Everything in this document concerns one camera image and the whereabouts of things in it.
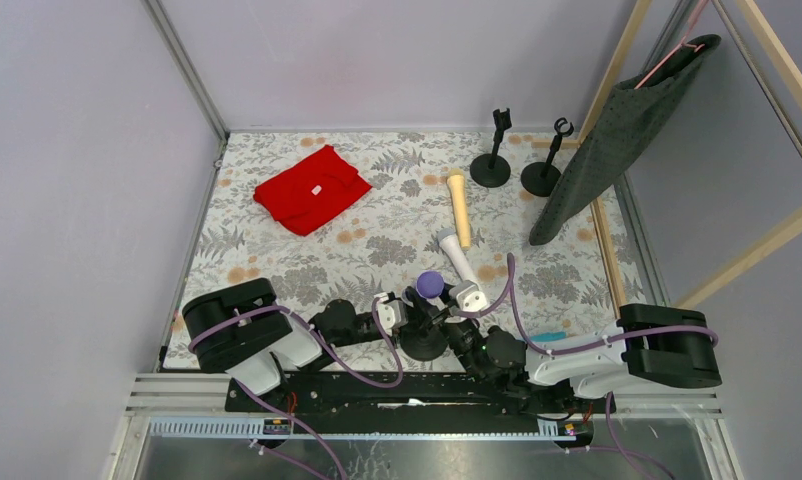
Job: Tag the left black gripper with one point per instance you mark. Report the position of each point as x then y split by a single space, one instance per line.
410 309

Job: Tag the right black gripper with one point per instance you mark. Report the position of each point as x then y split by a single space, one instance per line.
450 317

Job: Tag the black mic stand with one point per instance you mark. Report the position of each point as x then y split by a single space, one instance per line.
491 170
540 178
428 347

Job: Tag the purple microphone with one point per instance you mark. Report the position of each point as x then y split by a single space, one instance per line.
430 284

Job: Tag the white microphone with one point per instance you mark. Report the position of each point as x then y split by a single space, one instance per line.
448 241

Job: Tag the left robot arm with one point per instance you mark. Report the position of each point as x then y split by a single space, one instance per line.
244 332

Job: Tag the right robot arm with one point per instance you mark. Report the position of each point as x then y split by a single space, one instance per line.
647 344

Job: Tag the teal blue microphone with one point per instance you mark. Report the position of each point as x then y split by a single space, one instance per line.
548 337

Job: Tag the floral table mat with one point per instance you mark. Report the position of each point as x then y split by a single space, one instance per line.
389 237

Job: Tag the cream yellow microphone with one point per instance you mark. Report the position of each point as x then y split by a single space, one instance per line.
455 182

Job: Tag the red folded cloth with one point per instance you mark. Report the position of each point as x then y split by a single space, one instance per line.
313 192

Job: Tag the dark grey hanging cloth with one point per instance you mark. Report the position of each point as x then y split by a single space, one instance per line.
633 115

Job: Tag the pink clothes hanger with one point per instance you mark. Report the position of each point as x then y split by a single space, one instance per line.
691 22

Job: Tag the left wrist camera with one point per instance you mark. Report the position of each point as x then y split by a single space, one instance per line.
389 311

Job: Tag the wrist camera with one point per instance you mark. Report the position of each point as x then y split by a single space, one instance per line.
389 311
465 298

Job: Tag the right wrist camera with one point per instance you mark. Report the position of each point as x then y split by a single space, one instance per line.
465 298

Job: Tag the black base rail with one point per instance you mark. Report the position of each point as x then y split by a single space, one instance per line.
424 403

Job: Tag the wooden frame rack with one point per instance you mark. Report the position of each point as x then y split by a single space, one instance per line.
791 77

